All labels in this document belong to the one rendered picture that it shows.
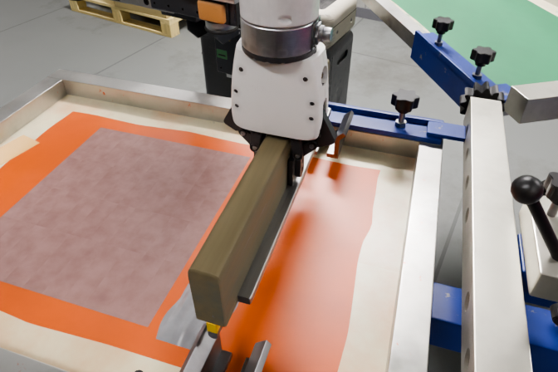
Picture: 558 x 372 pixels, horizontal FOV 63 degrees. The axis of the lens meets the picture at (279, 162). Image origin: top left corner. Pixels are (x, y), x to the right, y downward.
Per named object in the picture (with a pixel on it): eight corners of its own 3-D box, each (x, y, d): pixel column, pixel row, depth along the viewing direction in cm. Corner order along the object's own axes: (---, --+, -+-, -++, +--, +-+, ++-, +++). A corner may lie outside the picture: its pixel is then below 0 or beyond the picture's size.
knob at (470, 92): (454, 129, 81) (464, 93, 76) (454, 113, 85) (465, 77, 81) (498, 137, 79) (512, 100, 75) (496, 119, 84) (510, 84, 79)
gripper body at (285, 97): (338, 25, 46) (330, 117, 53) (244, 12, 49) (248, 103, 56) (320, 56, 41) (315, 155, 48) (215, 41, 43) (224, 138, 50)
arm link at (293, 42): (340, 6, 45) (338, 33, 47) (256, -3, 47) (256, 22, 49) (323, 36, 40) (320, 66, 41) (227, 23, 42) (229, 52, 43)
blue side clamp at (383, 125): (268, 138, 86) (268, 106, 81) (276, 124, 89) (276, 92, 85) (433, 169, 79) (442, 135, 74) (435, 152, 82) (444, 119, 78)
